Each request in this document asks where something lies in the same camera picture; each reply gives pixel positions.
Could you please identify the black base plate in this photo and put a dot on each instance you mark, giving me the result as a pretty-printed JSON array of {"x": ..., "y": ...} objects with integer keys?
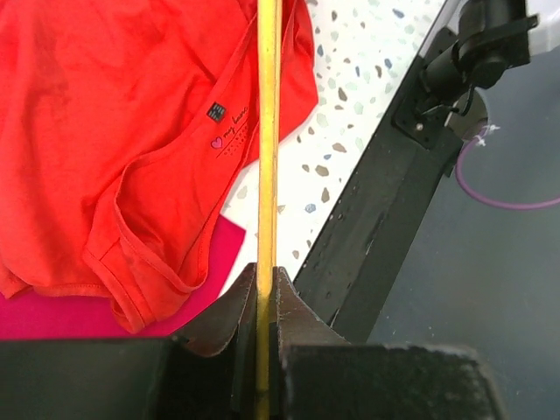
[{"x": 354, "y": 263}]

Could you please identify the red tank top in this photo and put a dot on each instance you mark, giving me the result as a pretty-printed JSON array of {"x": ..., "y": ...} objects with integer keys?
[{"x": 124, "y": 124}]

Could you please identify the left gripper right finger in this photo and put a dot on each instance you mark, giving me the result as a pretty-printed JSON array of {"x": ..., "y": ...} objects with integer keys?
[{"x": 301, "y": 346}]

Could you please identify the yellow hanger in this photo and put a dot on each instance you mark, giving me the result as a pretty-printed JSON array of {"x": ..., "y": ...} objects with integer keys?
[{"x": 269, "y": 33}]

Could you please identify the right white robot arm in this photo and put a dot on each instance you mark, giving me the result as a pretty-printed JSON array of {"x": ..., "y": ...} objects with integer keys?
[{"x": 493, "y": 36}]

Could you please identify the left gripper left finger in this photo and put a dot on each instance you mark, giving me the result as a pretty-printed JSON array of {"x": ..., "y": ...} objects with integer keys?
[{"x": 212, "y": 360}]

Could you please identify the magenta folded cloth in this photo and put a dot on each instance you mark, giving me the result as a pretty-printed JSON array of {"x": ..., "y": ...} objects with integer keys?
[{"x": 29, "y": 316}]

